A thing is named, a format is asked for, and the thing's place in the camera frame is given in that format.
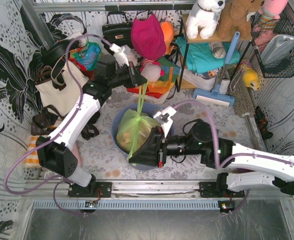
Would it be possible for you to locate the green trash bag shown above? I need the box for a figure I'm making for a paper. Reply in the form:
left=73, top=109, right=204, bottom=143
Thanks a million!
left=116, top=83, right=161, bottom=159

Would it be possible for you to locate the blue trash bin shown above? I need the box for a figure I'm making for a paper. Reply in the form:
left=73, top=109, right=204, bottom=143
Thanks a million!
left=111, top=103, right=177, bottom=171

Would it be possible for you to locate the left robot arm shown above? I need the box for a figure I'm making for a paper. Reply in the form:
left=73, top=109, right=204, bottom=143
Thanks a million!
left=36, top=56, right=147, bottom=198

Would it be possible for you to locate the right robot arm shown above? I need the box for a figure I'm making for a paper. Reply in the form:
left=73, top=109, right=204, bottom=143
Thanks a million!
left=128, top=119, right=294, bottom=198

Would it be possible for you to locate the rainbow striped bag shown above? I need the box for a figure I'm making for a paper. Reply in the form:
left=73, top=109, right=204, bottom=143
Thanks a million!
left=126, top=56, right=182, bottom=99

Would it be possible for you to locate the magenta cloth bag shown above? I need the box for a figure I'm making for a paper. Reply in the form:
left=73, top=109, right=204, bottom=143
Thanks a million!
left=131, top=13, right=166, bottom=60

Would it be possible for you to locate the cream canvas tote bag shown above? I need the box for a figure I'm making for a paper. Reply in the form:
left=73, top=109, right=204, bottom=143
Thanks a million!
left=35, top=61, right=89, bottom=116

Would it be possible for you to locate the brown patterned bag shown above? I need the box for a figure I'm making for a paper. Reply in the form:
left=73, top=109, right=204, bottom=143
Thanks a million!
left=30, top=105, right=101, bottom=140

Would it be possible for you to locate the pink white plush doll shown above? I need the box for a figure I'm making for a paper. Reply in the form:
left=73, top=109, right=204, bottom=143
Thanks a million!
left=140, top=58, right=165, bottom=83

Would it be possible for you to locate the cream plush lamb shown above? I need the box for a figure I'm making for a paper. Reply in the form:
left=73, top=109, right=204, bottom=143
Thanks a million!
left=126, top=48, right=138, bottom=67

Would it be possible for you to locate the red cloth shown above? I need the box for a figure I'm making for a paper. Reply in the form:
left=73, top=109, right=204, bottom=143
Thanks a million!
left=80, top=67, right=95, bottom=81

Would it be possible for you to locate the black leather handbag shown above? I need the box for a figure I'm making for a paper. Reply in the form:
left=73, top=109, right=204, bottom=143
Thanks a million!
left=101, top=11, right=134, bottom=49

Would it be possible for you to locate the colourful rainbow cloth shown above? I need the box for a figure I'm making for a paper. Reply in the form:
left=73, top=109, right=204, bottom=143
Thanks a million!
left=69, top=41, right=101, bottom=72

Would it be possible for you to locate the wooden shelf rack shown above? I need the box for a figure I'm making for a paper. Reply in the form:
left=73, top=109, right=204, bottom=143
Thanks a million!
left=174, top=13, right=255, bottom=93

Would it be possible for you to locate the teal folded cloth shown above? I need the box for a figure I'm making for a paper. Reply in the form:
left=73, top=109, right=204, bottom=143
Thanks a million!
left=175, top=36, right=241, bottom=74

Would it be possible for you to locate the bristle broom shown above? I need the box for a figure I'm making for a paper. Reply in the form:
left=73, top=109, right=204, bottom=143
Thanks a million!
left=228, top=70, right=266, bottom=151

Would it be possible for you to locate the white plush dog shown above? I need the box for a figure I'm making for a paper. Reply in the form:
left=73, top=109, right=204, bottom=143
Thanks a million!
left=186, top=0, right=226, bottom=40

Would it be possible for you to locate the yellow plush duck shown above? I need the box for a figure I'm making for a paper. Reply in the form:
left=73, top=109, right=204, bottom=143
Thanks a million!
left=240, top=61, right=259, bottom=91

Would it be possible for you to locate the brown teddy bear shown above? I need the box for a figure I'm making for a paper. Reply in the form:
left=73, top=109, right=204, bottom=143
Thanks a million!
left=217, top=0, right=265, bottom=39

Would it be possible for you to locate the orange checkered towel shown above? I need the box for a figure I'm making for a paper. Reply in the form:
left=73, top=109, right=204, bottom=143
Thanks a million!
left=23, top=135, right=41, bottom=168

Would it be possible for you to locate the silver foil pouch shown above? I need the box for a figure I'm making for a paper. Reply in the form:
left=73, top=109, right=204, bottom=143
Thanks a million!
left=260, top=34, right=294, bottom=65

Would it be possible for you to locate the pink plush toy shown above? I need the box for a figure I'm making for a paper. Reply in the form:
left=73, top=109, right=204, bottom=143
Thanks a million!
left=257, top=0, right=288, bottom=29

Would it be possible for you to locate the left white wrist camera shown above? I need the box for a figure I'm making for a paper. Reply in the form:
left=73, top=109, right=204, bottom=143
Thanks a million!
left=110, top=43, right=131, bottom=67

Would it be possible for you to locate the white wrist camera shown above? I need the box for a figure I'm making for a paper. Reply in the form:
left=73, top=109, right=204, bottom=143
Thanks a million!
left=110, top=43, right=131, bottom=67
left=153, top=106, right=177, bottom=138

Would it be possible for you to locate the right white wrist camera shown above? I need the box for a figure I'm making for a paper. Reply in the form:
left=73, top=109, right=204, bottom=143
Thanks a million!
left=153, top=106, right=177, bottom=138

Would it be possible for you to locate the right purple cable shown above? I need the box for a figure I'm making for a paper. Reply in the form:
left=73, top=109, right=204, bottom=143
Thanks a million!
left=173, top=99, right=294, bottom=213

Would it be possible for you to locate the purple cable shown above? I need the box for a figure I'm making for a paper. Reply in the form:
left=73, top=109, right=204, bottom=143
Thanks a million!
left=173, top=99, right=294, bottom=213
left=3, top=34, right=113, bottom=216

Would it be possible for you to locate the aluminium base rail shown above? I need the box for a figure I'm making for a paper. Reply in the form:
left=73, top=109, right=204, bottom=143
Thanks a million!
left=21, top=179, right=294, bottom=215

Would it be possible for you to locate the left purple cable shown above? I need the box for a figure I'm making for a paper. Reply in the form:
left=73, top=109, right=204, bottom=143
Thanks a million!
left=3, top=34, right=113, bottom=216

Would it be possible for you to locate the black wire basket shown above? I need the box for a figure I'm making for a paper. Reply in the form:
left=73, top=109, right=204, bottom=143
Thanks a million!
left=251, top=12, right=294, bottom=79

